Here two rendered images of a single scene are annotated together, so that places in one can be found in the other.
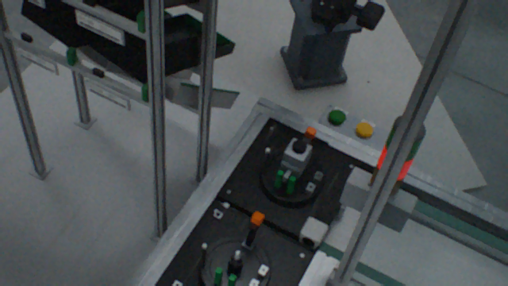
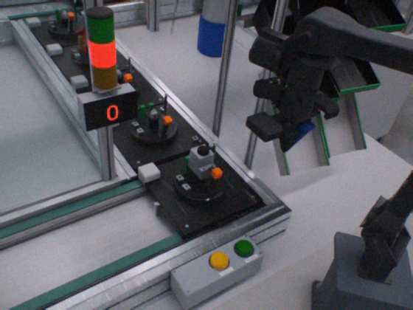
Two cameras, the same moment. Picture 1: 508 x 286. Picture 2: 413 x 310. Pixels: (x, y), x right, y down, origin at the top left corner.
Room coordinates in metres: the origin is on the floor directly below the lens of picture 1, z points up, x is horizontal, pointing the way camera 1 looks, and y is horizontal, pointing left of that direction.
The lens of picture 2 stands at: (1.26, -0.76, 1.74)
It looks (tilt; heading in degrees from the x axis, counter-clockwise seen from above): 41 degrees down; 121
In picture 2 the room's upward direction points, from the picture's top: 7 degrees clockwise
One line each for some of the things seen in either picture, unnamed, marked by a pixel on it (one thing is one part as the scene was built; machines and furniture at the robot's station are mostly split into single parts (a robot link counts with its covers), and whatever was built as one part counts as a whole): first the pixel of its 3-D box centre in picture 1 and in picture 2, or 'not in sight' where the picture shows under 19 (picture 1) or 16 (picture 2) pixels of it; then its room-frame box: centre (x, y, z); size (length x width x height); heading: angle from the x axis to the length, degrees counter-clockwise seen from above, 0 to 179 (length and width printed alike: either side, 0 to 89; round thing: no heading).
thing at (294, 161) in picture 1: (294, 158); (200, 157); (0.83, -0.09, 1.06); 0.08 x 0.04 x 0.07; 159
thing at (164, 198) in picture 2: (290, 181); (199, 187); (0.84, -0.09, 0.96); 0.24 x 0.24 x 0.02; 69
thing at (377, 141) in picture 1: (361, 138); (217, 269); (1.02, -0.25, 0.93); 0.21 x 0.07 x 0.06; 69
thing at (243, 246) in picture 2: (336, 117); (243, 249); (1.04, -0.18, 0.96); 0.04 x 0.04 x 0.02
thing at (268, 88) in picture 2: (331, 5); (275, 88); (0.99, -0.10, 1.34); 0.07 x 0.07 x 0.06; 72
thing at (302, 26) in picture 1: (319, 40); (357, 294); (1.29, -0.12, 0.96); 0.15 x 0.15 x 0.20; 23
